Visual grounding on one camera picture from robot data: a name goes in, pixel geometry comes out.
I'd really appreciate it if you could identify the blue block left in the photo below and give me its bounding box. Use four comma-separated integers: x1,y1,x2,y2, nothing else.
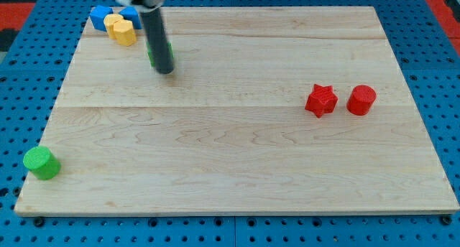
89,5,114,32

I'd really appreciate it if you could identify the yellow block rear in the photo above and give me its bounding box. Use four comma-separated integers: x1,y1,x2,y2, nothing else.
103,14,124,39

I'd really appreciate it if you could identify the yellow block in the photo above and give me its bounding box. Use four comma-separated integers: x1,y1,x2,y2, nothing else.
103,14,124,39
113,19,137,46

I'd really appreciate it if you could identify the green block behind stick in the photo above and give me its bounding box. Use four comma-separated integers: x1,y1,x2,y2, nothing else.
146,42,174,67

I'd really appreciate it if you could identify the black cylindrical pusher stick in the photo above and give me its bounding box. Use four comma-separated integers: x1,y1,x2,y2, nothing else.
140,8,174,74

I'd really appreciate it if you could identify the green cylinder block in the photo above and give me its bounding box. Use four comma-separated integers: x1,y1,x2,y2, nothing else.
23,146,61,180

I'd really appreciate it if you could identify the yellow block front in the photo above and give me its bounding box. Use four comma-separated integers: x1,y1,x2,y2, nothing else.
113,19,137,46

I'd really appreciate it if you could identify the blue block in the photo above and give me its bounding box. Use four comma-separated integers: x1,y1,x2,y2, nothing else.
89,5,114,32
119,6,142,29

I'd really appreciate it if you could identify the red star block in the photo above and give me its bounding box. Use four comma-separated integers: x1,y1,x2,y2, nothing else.
305,84,339,118

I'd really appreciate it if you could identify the wooden board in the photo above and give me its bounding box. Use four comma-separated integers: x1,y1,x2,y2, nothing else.
15,6,459,217

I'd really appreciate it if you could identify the red cylinder block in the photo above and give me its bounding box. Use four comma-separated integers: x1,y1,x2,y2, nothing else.
346,85,377,116

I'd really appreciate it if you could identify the blue block right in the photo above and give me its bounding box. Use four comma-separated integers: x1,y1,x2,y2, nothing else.
119,6,142,29

